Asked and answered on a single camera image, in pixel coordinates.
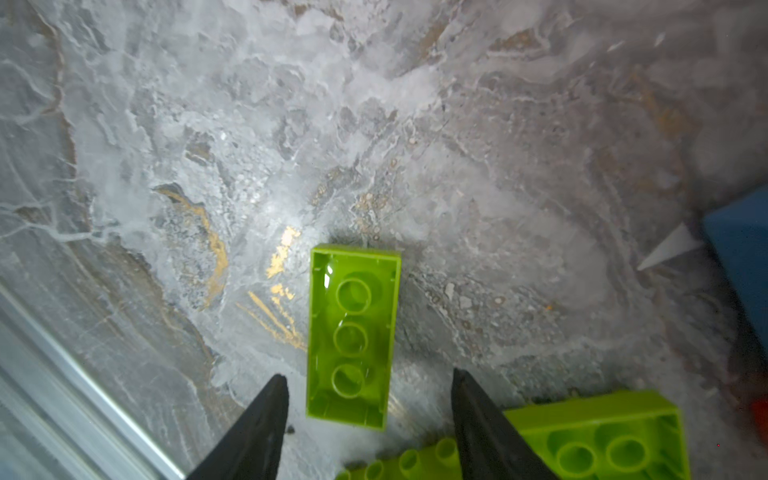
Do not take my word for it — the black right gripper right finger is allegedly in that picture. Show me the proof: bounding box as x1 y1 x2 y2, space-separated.
451 368 558 480

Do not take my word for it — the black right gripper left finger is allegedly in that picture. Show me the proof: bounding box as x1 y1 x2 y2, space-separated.
187 374 289 480

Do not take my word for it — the green lego brick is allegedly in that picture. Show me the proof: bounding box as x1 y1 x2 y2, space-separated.
306 244 402 431
335 437 462 480
504 390 691 480

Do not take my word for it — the blue lego brick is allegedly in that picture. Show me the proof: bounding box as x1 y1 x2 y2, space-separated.
703 186 767 348

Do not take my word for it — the green lego brick bottom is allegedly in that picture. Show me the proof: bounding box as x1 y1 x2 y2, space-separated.
335 437 462 480

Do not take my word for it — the small red lego right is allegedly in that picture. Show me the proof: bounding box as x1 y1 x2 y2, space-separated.
750 397 768 447

